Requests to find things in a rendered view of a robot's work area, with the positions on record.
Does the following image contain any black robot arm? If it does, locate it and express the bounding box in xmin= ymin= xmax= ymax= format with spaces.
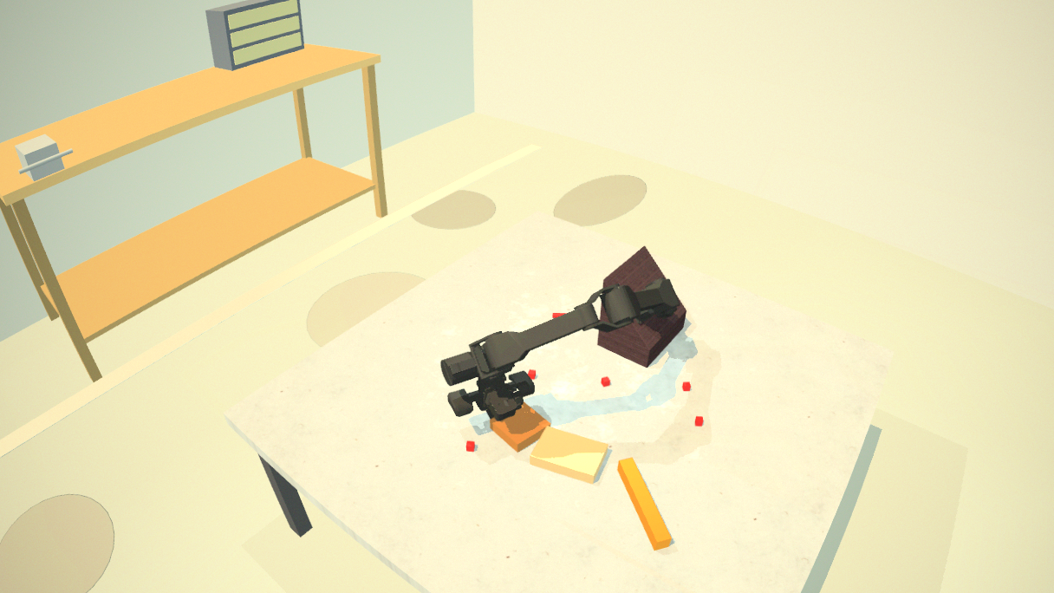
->
xmin=440 ymin=277 xmax=680 ymax=420

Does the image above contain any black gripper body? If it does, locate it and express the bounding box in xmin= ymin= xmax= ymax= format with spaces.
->
xmin=447 ymin=370 xmax=535 ymax=417

